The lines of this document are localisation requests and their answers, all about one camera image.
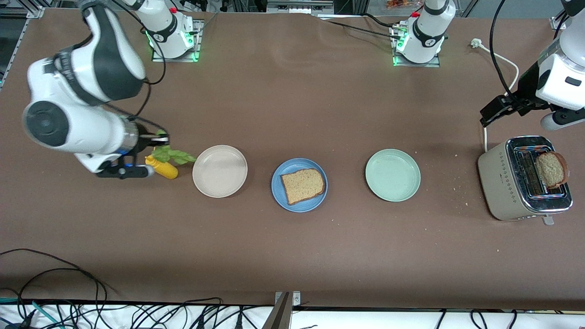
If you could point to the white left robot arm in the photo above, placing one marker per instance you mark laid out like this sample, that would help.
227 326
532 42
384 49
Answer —
427 41

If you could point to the orange object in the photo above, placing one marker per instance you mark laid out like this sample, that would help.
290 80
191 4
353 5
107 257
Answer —
397 3

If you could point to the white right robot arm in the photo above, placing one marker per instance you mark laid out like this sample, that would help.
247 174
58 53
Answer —
91 77

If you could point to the green lettuce leaf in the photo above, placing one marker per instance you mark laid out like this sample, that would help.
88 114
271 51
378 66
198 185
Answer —
176 156

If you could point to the aluminium frame rail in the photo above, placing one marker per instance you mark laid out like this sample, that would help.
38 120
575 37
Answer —
557 23
35 10

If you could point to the blue plate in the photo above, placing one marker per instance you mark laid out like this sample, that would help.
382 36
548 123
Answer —
279 187

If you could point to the metal table bracket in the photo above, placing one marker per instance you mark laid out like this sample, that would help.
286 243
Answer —
288 299

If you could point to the brown bread slice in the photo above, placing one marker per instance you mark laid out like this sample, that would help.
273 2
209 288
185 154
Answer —
553 170
302 186

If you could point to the beige chrome toaster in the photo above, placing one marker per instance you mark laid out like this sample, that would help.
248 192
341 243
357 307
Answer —
502 192

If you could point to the light green plate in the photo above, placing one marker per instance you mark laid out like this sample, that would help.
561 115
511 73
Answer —
393 175

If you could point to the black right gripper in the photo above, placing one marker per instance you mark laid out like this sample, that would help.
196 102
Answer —
145 140

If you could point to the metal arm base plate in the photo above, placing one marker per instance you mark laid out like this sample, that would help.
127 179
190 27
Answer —
197 41
416 64

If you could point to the beige plate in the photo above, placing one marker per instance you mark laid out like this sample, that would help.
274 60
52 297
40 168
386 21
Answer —
220 171

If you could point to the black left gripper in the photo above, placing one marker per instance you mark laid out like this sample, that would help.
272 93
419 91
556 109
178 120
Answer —
519 99

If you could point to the yellow mustard squeeze bottle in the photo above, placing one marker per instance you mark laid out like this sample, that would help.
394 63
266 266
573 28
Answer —
167 170

